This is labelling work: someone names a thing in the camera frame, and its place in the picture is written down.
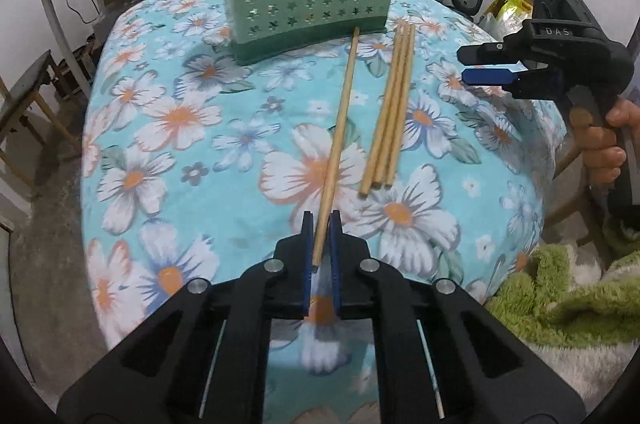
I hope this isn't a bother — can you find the wooden chair black seat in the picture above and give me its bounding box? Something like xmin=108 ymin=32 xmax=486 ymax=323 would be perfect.
xmin=0 ymin=49 xmax=87 ymax=201

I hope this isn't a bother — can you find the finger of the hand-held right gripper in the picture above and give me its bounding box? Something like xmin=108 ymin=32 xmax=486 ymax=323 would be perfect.
xmin=457 ymin=41 xmax=526 ymax=67
xmin=461 ymin=66 xmax=526 ymax=86

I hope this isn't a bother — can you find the floral blue table blanket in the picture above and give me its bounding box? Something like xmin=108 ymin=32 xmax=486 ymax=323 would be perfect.
xmin=80 ymin=0 xmax=568 ymax=424

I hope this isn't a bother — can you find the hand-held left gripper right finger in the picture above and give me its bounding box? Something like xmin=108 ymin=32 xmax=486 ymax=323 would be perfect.
xmin=330 ymin=210 xmax=586 ymax=424

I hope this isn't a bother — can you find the person's right hand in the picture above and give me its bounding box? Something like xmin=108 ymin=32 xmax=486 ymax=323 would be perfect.
xmin=570 ymin=100 xmax=640 ymax=189

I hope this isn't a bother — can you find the green fuzzy blanket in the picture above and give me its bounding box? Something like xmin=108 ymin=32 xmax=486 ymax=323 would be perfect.
xmin=487 ymin=214 xmax=640 ymax=350

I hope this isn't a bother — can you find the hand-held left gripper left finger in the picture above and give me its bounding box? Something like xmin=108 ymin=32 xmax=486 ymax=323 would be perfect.
xmin=57 ymin=211 xmax=315 ymax=424

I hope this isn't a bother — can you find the plastic bag with greens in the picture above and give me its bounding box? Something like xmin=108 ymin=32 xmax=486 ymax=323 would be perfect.
xmin=477 ymin=11 xmax=506 ymax=41

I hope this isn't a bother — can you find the yellow green packet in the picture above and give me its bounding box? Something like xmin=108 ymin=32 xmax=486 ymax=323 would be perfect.
xmin=492 ymin=0 xmax=533 ymax=27

